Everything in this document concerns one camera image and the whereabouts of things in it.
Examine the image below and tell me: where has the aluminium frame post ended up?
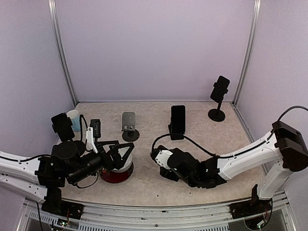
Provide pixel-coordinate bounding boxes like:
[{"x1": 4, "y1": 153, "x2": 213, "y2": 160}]
[
  {"x1": 232, "y1": 0, "x2": 261, "y2": 107},
  {"x1": 48, "y1": 0, "x2": 79, "y2": 107}
]

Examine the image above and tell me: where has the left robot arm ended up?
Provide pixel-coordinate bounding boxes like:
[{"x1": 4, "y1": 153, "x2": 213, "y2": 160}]
[{"x1": 0, "y1": 140, "x2": 134, "y2": 214}]

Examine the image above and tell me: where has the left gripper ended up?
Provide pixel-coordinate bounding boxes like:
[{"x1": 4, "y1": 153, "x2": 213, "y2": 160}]
[{"x1": 68, "y1": 141, "x2": 134, "y2": 184}]

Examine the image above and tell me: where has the left camera cable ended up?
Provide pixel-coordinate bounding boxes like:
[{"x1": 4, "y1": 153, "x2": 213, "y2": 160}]
[{"x1": 78, "y1": 115, "x2": 90, "y2": 145}]

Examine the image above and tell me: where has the blue-edged black smartphone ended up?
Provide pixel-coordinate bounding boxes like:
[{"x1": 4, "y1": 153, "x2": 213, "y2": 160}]
[{"x1": 171, "y1": 105, "x2": 186, "y2": 134}]

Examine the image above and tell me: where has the light blue mug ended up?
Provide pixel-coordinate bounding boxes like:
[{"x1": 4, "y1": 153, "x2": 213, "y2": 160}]
[{"x1": 66, "y1": 110, "x2": 80, "y2": 132}]

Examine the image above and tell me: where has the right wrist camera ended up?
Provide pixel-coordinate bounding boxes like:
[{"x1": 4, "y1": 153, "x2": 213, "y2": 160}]
[{"x1": 150, "y1": 148, "x2": 160, "y2": 161}]

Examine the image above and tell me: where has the white ceramic bowl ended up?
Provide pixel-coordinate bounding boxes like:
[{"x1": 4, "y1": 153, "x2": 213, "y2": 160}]
[{"x1": 112, "y1": 147, "x2": 132, "y2": 173}]

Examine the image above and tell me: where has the right camera cable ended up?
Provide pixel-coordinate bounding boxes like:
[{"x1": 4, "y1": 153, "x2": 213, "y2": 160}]
[{"x1": 151, "y1": 133, "x2": 219, "y2": 158}]

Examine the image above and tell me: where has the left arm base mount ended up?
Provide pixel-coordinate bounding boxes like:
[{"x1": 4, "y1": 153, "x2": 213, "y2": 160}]
[{"x1": 41, "y1": 188, "x2": 84, "y2": 220}]

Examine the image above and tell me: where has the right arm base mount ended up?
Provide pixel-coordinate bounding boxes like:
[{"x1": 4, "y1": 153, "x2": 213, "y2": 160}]
[{"x1": 229, "y1": 184, "x2": 272, "y2": 219}]

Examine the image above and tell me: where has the silver-edged black smartphone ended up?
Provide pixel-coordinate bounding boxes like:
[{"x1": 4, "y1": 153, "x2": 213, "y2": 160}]
[{"x1": 51, "y1": 112, "x2": 75, "y2": 142}]

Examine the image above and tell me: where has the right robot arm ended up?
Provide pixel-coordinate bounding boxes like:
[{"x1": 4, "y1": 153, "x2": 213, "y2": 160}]
[{"x1": 150, "y1": 121, "x2": 308, "y2": 214}]

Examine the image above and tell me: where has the black folding phone stand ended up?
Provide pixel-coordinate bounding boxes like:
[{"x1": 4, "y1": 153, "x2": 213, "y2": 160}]
[{"x1": 168, "y1": 123, "x2": 186, "y2": 141}]

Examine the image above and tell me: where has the round-base plate phone stand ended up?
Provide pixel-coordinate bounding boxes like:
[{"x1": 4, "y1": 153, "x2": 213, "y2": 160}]
[{"x1": 121, "y1": 112, "x2": 140, "y2": 142}]

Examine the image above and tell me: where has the right aluminium frame post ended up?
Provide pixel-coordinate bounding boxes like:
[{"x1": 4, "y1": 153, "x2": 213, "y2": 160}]
[{"x1": 232, "y1": 0, "x2": 261, "y2": 107}]

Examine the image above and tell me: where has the left aluminium frame post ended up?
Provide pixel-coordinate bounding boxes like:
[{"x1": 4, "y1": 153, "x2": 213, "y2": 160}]
[{"x1": 48, "y1": 0, "x2": 79, "y2": 107}]

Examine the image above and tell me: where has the black pole phone stand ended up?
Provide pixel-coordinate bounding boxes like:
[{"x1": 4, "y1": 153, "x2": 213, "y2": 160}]
[
  {"x1": 207, "y1": 83, "x2": 229, "y2": 122},
  {"x1": 51, "y1": 112, "x2": 85, "y2": 155}
]

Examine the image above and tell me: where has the camera cable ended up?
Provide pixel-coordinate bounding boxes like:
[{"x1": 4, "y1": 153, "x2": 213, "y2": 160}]
[
  {"x1": 78, "y1": 115, "x2": 90, "y2": 145},
  {"x1": 151, "y1": 133, "x2": 219, "y2": 158}
]

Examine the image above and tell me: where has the red floral plate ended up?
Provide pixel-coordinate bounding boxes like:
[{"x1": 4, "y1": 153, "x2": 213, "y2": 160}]
[{"x1": 100, "y1": 164, "x2": 134, "y2": 184}]

